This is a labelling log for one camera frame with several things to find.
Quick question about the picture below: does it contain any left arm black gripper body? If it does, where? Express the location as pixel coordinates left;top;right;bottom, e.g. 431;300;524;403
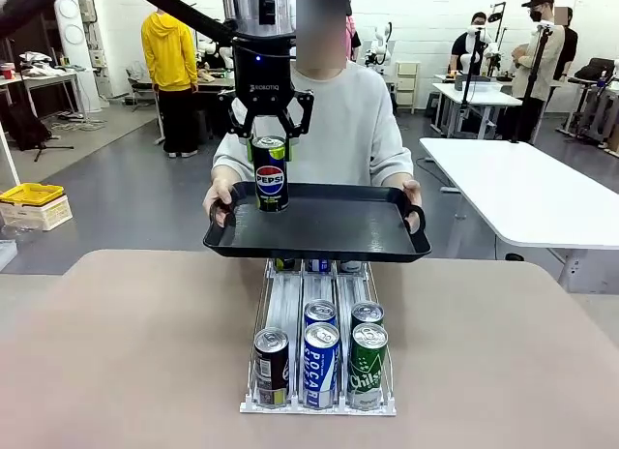
231;36;296;118

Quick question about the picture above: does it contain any black plastic serving tray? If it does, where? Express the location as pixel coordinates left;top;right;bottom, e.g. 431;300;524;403
202;180;432;264

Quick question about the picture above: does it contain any person's right forearm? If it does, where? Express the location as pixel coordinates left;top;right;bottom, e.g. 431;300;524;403
211;138;252;187

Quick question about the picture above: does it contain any person's left forearm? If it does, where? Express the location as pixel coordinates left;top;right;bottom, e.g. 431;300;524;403
369;143;415;187

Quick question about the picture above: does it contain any person in white sweatshirt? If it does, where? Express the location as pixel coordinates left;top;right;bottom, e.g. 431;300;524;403
211;0;415;189

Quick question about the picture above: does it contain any person in yellow hoodie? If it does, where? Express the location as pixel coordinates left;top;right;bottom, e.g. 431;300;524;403
140;0;200;159

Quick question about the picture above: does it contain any person in pink top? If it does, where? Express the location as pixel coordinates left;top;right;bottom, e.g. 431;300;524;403
344;13;363;63

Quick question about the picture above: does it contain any masked person in black shirt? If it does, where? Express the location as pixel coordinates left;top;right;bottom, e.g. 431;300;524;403
451;12;491;78

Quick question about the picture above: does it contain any person in beige with cap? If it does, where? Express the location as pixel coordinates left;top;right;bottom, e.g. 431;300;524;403
502;0;566;143

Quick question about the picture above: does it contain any person in black clothes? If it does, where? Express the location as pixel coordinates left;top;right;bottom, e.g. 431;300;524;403
553;6;580;82

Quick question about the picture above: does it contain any person's right hand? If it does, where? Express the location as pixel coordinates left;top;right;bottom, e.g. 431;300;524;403
202;176;236;227

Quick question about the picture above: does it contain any person's left hand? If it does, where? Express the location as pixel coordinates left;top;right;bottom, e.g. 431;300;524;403
401;179;424;233

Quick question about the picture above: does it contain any white drawer cabinet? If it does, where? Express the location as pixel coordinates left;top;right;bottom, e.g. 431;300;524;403
395;61;420;114

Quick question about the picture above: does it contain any white can dispenser rack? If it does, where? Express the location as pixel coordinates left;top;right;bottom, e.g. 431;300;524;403
239;257;398;416

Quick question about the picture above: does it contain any small white work table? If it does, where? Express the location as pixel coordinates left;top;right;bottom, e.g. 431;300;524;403
431;80;524;140

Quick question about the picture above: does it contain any white tower air conditioner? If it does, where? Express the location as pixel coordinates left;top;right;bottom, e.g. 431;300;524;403
53;0;103;113

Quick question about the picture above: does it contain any cluttered white table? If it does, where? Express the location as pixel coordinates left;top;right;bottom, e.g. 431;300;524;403
0;49;84;124

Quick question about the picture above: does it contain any black bag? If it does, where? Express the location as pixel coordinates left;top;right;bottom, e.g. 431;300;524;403
0;100;52;153

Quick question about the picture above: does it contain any yellow plastic crate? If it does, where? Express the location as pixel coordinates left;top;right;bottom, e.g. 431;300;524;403
0;182;66;210

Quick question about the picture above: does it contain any white storage box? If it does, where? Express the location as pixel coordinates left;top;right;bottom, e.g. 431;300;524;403
0;195;74;233

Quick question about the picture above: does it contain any white stand leg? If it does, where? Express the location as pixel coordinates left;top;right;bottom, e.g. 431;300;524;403
0;129;22;187

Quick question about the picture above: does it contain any large white table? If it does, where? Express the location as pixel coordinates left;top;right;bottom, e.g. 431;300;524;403
418;137;619;295

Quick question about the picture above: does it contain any black camera tripod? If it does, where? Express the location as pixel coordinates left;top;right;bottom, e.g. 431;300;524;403
511;25;553;144
457;1;508;134

